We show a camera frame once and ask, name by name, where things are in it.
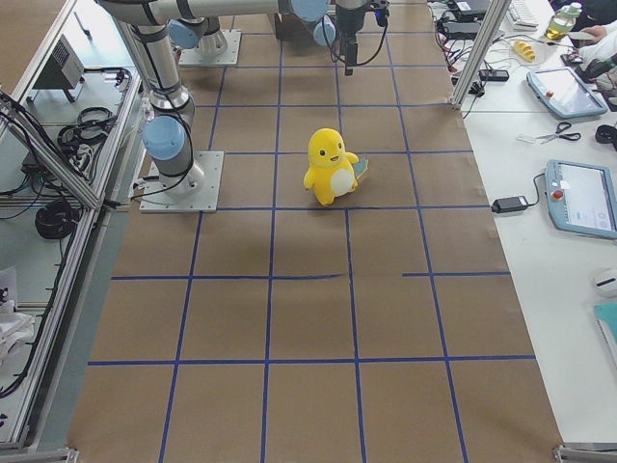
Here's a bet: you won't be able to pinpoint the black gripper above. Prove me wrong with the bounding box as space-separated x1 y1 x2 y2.
335 0 389 76

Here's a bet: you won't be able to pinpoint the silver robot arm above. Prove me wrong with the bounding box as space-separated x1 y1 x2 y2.
97 0 389 113
169 1 336 51

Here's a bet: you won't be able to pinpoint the yellow plush duck toy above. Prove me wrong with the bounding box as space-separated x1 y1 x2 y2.
303 128 368 206

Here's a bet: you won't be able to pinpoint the yellow banana toy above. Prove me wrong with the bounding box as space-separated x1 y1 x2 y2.
512 41 536 63

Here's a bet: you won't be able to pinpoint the black power adapter brick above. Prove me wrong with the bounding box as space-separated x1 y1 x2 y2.
491 196 529 214

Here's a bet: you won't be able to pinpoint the far blue teach pendant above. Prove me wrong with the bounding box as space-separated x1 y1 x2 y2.
526 68 608 120

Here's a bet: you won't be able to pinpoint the blue teach pendant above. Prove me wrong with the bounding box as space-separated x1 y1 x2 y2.
526 68 608 120
545 159 616 240

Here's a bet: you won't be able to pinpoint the green tea bottle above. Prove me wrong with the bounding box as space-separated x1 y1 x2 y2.
544 2 582 41

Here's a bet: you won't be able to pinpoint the near blue teach pendant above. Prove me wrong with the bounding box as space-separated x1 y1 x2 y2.
545 159 616 240

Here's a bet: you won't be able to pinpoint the grey control box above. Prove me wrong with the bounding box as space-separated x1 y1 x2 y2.
33 35 85 102

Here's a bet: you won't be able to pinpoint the teal notebook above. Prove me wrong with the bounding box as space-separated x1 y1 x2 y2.
593 302 617 363

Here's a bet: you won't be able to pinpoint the crumpled white paper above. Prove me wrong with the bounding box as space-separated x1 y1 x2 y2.
0 266 36 361

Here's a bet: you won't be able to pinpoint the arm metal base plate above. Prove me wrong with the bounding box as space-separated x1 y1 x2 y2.
139 151 224 213
179 29 242 68

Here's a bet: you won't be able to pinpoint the aluminium frame post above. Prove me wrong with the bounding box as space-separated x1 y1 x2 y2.
450 0 511 109

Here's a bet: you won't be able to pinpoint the black handled scissors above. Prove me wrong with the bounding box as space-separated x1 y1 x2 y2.
536 122 581 144

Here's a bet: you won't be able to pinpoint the black coiled cable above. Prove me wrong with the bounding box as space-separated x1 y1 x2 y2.
34 200 79 241

